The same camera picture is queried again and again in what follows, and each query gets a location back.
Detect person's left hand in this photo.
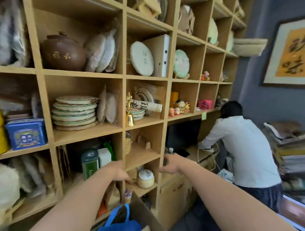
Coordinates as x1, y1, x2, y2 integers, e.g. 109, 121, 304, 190
101, 161, 131, 183

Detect person's right hand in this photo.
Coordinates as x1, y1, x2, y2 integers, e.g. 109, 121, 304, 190
159, 153, 191, 175

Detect person's right forearm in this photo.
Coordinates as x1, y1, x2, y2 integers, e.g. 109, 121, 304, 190
177, 158, 297, 231

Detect person's left forearm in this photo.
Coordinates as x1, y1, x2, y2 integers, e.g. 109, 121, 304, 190
30, 164, 119, 231

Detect cream round jar white lid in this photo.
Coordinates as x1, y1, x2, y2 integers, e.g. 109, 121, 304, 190
137, 169, 155, 189

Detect small white box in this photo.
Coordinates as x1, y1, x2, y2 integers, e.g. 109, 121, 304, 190
98, 148, 112, 168

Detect wooden cabinet with door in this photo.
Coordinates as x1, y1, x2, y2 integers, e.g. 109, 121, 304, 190
158, 170, 199, 230

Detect green packet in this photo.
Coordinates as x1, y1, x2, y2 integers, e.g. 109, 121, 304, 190
103, 141, 116, 161

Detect small wooden stand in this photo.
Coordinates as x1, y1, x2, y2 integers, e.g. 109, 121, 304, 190
137, 135, 151, 150

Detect green tea canister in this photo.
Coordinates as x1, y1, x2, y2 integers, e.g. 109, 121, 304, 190
81, 149, 99, 180

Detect black monitor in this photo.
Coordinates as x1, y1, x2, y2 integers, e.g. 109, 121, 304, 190
165, 119, 202, 153

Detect brown cardboard box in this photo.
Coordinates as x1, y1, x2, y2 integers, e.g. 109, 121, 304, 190
123, 191, 165, 231

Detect wooden grid shelf unit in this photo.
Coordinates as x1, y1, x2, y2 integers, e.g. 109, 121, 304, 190
0, 0, 248, 231

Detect blue bag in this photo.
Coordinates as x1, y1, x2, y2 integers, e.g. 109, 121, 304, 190
97, 204, 142, 231

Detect dark round pot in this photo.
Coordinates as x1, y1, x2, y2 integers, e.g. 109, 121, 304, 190
66, 138, 103, 173

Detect brass hand bell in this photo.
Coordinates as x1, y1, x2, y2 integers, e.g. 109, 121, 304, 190
125, 92, 135, 127

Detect white printed box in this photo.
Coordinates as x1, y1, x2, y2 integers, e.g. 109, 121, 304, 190
217, 168, 234, 184

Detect cardboard sheets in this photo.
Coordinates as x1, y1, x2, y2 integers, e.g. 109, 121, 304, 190
57, 145, 72, 185

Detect small pile of tea cakes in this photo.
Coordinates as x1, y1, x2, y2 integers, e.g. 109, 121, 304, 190
130, 108, 145, 121

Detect colourful ceramic figurine group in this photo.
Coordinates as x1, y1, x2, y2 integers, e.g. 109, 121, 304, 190
168, 100, 190, 117

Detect rolled calligraphy scroll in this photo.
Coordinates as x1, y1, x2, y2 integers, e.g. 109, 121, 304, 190
126, 99, 163, 113

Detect plastic-bagged upright tea cake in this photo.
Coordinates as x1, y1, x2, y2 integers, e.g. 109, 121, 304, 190
96, 85, 107, 124
105, 92, 117, 124

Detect orange box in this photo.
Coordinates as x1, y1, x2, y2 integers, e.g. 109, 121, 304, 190
170, 92, 179, 109

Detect pink box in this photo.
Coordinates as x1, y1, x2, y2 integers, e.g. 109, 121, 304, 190
197, 99, 213, 110

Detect brown box with round pattern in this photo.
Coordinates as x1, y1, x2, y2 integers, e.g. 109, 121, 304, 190
133, 83, 165, 106

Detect stack of wrapped tea cakes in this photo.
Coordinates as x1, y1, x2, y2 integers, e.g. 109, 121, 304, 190
51, 96, 99, 131

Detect blue square tin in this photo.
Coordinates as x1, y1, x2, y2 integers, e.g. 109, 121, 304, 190
5, 119, 47, 151

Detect white plastic bags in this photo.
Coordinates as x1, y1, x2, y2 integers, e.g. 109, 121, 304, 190
0, 152, 58, 212

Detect green-print round tea cake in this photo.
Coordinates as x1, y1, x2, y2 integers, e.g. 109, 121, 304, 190
173, 49, 190, 79

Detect white file binder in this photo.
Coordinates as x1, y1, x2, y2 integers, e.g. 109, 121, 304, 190
143, 34, 170, 78

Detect white round tea cake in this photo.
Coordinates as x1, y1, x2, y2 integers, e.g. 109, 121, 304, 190
130, 41, 155, 76

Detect pile of books and papers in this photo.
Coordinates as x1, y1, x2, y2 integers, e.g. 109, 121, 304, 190
262, 121, 305, 204

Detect yellow tin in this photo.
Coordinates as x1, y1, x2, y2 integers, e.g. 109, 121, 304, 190
0, 110, 10, 155

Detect paper-wrapped leaning tea cake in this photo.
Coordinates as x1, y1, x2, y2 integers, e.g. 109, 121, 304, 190
95, 29, 117, 73
85, 34, 107, 73

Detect brown clay jar with lid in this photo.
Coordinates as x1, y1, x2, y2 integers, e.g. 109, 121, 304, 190
41, 31, 88, 72

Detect pale upright tea cake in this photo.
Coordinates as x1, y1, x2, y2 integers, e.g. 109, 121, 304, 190
207, 18, 219, 46

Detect woven flat trays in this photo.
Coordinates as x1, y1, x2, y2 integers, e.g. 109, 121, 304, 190
232, 38, 268, 57

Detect brown wrapped tea cake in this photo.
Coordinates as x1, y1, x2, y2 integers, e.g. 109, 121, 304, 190
178, 5, 196, 35

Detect wrapped tea cake with stand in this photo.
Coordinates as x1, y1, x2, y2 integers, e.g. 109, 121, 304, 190
132, 0, 168, 22

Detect framed calligraphy picture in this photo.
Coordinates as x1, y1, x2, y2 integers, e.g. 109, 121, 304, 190
260, 16, 305, 89

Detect plastic-wrapped bundle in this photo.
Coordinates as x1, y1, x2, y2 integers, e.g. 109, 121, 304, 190
0, 0, 32, 69

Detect white power strip with cables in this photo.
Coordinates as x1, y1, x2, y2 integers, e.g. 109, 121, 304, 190
197, 142, 221, 172

